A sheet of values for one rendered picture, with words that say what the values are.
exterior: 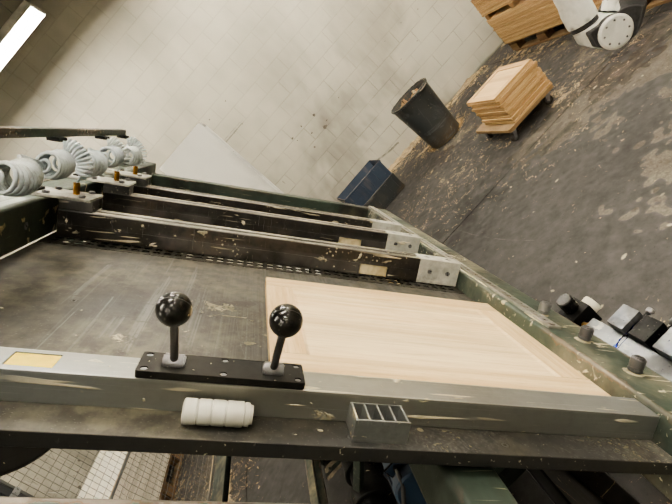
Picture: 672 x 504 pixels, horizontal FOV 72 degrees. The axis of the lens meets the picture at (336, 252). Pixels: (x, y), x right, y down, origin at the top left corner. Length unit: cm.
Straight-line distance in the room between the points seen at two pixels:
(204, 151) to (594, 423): 426
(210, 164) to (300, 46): 219
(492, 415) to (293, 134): 556
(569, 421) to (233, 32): 580
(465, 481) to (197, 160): 428
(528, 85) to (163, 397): 387
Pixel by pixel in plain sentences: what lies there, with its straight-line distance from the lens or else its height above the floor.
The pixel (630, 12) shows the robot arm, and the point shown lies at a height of 115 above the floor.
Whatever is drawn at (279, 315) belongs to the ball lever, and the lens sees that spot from 51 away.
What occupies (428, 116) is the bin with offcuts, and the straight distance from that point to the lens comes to 527.
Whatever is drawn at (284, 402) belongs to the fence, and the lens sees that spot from 60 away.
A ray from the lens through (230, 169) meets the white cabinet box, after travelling 467.
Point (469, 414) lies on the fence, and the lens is 68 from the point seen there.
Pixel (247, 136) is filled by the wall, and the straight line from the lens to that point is 605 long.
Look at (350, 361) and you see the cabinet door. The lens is 74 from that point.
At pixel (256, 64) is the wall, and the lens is 611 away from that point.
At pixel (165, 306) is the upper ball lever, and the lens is 51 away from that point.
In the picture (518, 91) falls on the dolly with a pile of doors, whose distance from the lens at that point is 413.
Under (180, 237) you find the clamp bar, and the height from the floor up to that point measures 156.
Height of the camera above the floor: 159
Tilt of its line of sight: 17 degrees down
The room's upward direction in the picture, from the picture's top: 49 degrees counter-clockwise
